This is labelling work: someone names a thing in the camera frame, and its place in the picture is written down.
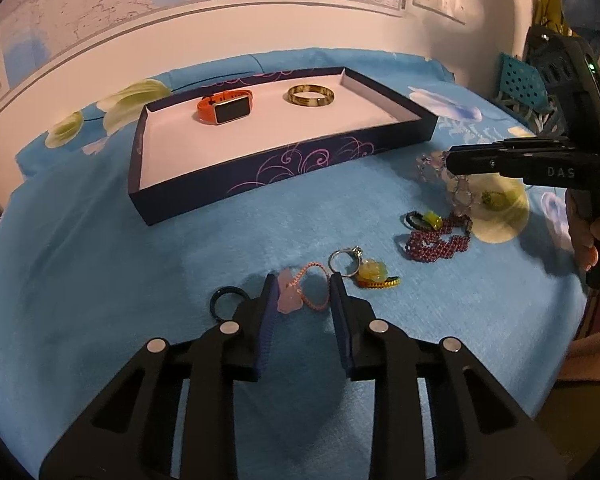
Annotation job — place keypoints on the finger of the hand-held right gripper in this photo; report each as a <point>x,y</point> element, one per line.
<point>535,142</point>
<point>480,162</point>

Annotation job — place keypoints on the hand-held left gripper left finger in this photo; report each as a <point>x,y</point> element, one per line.
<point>267,321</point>

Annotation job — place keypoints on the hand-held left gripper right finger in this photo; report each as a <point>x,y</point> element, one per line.
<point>339,321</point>

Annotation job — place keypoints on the green charm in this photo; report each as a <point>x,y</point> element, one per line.
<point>496,201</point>

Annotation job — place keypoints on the dark blue patterned box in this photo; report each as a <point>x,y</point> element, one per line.
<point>280,130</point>

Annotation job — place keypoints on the person's right forearm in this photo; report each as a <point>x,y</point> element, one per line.
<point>595,360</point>

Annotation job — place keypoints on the person's right hand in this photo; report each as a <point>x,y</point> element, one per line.
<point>584,240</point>

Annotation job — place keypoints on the blue perforated basket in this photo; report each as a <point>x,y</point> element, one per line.
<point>520,80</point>

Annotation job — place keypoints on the black bag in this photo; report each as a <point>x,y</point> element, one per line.
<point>540,44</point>

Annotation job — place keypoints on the yellow-green hanging cloth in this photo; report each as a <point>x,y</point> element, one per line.
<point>552,12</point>

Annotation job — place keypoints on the amber bangle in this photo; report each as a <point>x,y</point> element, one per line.
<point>300,104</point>

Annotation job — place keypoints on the blue floral blanket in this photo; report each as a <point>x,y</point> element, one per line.
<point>80,260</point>

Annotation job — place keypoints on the orange smart watch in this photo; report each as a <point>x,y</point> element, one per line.
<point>225,110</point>

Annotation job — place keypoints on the wall map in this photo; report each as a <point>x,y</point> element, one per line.
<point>130,0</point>

